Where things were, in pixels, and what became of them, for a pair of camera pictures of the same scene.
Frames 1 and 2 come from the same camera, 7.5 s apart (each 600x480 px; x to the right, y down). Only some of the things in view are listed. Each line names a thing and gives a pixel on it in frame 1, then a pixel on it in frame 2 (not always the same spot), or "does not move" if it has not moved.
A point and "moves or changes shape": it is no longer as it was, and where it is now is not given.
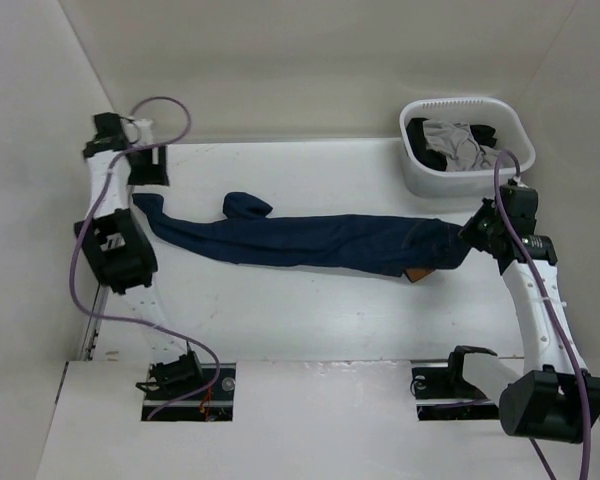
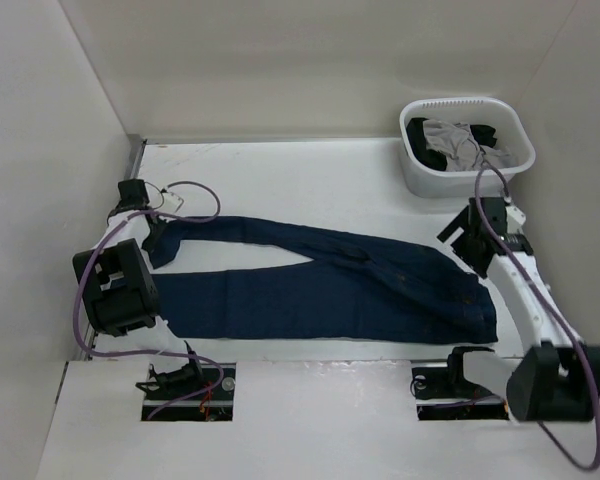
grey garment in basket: x=456 y=144 does not move
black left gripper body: x=143 y=171 → x=150 y=241
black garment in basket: x=417 y=143 does not move
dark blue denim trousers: x=247 y=235 moves or changes shape
